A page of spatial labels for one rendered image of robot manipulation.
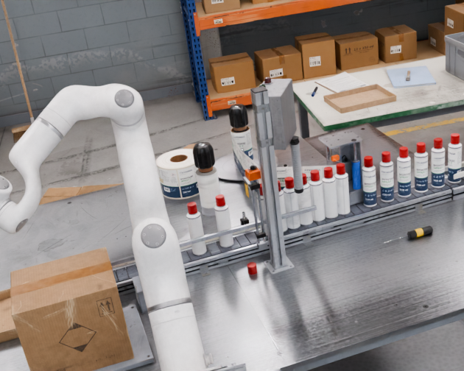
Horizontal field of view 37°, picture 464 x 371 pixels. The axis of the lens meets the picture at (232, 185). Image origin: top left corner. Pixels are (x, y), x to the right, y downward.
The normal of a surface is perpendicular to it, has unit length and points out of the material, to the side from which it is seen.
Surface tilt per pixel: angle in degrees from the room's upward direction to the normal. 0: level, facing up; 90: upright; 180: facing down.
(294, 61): 90
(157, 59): 90
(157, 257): 85
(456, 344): 1
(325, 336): 0
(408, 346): 1
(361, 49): 90
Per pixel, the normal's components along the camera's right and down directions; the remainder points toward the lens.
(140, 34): 0.18, 0.42
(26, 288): -0.13, -0.88
